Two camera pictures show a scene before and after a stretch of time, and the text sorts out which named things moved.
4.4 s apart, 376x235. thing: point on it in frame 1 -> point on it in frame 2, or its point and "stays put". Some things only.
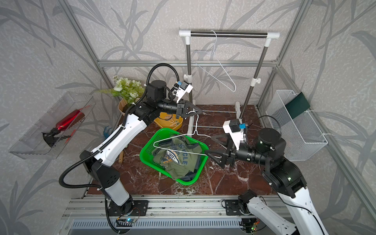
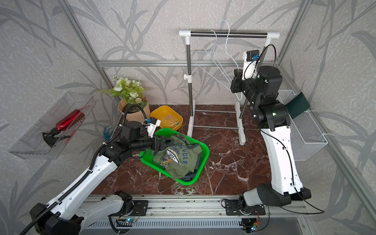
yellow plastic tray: [169, 121] stays put
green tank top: [178, 155] stays put
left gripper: [181, 109] -> [160, 147]
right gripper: [230, 152] -> [238, 80]
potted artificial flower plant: [130, 91] stays put
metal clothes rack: [255, 81] stays put
